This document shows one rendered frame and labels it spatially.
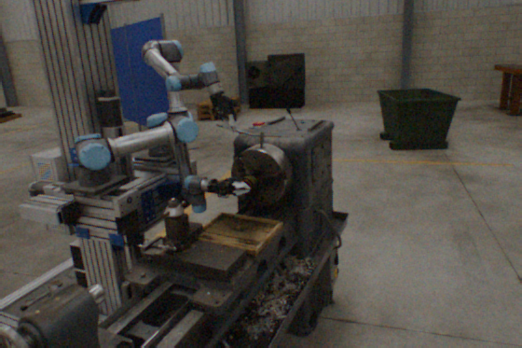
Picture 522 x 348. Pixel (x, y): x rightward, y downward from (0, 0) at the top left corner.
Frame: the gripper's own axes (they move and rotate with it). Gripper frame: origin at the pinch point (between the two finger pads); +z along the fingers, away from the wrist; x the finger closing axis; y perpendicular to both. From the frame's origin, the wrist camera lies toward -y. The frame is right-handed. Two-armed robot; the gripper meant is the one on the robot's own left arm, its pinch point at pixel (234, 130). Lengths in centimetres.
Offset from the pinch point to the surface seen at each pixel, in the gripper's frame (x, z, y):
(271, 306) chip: 1, 82, 28
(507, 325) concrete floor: 84, 174, -78
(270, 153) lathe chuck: 12.4, 17.9, -4.6
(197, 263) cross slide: 2, 41, 62
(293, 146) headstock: 18.7, 19.9, -18.8
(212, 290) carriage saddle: 8, 51, 66
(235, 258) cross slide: 14, 46, 54
